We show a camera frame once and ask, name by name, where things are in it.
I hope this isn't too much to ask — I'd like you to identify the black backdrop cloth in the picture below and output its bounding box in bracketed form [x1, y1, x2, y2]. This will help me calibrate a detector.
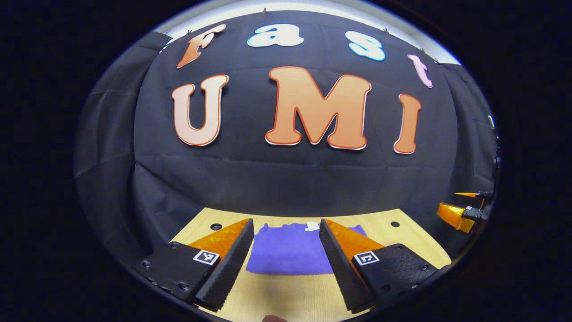
[74, 10, 500, 269]

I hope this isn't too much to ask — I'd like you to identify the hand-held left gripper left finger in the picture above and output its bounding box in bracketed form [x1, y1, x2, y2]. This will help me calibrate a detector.
[133, 218, 255, 313]

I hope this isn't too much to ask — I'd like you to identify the purple shirt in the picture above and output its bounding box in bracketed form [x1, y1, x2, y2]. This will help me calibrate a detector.
[246, 222, 368, 276]

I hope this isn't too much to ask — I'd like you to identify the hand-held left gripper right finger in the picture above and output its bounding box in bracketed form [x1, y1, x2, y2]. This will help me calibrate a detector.
[319, 218, 441, 314]

